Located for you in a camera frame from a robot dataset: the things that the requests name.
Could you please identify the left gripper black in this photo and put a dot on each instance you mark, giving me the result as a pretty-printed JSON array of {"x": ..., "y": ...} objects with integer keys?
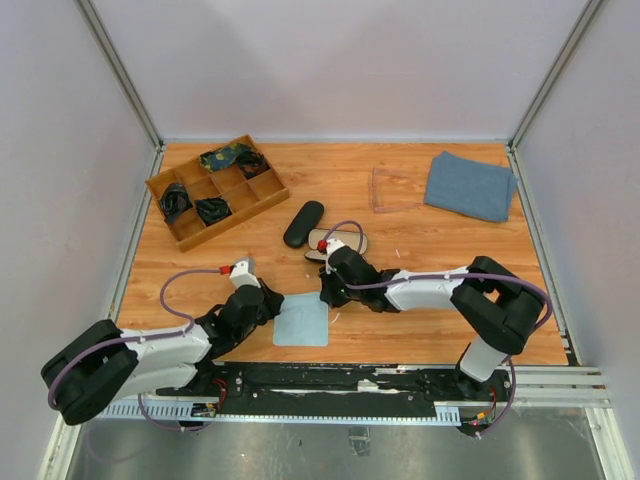
[{"x": 273, "y": 302}]

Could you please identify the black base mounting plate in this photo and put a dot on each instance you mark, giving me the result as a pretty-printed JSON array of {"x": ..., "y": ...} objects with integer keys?
[{"x": 338, "y": 390}]

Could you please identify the light blue cloth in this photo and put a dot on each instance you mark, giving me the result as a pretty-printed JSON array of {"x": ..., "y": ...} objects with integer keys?
[{"x": 302, "y": 322}]

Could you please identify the pink clear glasses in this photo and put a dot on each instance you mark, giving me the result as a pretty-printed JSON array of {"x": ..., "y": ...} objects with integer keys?
[{"x": 393, "y": 191}]

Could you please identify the aluminium frame post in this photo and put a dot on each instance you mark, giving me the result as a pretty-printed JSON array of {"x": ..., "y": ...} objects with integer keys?
[
  {"x": 99, "y": 32},
  {"x": 574, "y": 39}
]

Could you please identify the folded blue towel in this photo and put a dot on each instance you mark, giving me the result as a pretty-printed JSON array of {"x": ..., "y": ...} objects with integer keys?
[{"x": 471, "y": 188}]

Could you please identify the aluminium front rail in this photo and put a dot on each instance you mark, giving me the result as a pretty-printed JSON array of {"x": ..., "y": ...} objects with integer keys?
[{"x": 537, "y": 387}]

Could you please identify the left aluminium frame post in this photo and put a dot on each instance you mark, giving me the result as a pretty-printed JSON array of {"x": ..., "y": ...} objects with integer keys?
[{"x": 99, "y": 32}]

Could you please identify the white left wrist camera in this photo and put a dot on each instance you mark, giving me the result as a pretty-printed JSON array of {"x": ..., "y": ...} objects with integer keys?
[{"x": 241, "y": 273}]

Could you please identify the blue patterned rolled tie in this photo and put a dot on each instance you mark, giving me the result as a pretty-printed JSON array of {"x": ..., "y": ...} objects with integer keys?
[{"x": 223, "y": 157}]

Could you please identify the black dotted rolled tie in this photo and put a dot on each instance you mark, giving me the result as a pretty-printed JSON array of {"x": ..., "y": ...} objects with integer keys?
[{"x": 212, "y": 210}]

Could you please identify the right aluminium frame post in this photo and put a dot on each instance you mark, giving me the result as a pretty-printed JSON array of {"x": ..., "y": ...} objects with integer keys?
[{"x": 574, "y": 39}]

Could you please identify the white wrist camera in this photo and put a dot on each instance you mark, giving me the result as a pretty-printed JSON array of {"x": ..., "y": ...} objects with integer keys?
[
  {"x": 328, "y": 248},
  {"x": 241, "y": 273}
]

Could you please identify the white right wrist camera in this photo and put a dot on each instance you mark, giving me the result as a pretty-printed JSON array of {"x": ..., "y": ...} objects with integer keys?
[{"x": 328, "y": 248}]

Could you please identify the black orange rolled tie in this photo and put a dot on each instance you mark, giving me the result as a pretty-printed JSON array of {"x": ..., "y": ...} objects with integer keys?
[{"x": 251, "y": 163}]

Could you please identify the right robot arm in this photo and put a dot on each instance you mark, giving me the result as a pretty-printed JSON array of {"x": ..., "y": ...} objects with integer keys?
[{"x": 503, "y": 309}]

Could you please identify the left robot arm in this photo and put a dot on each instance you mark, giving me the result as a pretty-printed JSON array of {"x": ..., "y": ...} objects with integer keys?
[{"x": 106, "y": 363}]

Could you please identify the wooden divided organizer tray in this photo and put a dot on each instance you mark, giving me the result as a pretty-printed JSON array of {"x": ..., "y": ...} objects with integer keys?
[{"x": 247, "y": 198}]

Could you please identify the black striped rolled tie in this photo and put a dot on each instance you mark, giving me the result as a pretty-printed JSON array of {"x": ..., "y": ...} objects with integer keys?
[{"x": 174, "y": 202}]

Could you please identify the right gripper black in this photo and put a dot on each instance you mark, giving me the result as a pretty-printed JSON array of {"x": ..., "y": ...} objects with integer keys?
[{"x": 327, "y": 293}]

